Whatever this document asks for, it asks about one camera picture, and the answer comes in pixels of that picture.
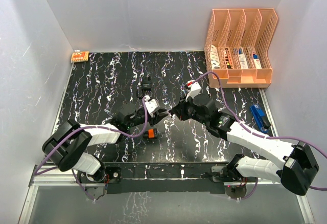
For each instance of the white box in organizer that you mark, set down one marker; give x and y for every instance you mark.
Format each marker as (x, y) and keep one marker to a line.
(214, 57)

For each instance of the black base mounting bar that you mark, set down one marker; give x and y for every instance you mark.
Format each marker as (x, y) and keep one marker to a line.
(175, 177)

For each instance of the blue red white box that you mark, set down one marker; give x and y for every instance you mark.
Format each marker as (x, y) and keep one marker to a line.
(256, 61)

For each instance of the blue black stapler tool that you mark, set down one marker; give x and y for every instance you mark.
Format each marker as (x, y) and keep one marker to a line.
(261, 119)

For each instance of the small orange card box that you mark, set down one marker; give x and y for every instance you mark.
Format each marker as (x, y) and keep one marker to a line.
(79, 57)

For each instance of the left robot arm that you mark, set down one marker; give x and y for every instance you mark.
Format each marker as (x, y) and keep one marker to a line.
(66, 148)

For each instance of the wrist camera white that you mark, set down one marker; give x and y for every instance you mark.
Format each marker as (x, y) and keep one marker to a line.
(152, 105)
(193, 88)

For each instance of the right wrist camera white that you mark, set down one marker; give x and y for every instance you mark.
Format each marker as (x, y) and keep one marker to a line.
(193, 88)

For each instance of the orange plastic file organizer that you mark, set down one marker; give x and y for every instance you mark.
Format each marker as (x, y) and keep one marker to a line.
(236, 47)

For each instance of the dark markers in organizer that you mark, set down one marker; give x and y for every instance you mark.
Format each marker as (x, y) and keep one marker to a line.
(227, 58)

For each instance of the orange black padlock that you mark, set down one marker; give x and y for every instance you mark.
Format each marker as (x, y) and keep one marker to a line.
(151, 134)

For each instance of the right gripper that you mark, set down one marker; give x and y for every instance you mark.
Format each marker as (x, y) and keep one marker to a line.
(180, 110)

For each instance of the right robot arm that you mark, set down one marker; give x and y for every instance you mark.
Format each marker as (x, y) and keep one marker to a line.
(292, 165)

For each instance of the white blue tube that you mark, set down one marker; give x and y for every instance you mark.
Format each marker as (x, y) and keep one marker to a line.
(241, 60)

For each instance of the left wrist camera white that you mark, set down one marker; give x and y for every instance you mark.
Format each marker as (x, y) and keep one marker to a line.
(152, 105)

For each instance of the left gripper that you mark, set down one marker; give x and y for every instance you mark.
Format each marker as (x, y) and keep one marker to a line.
(158, 116)

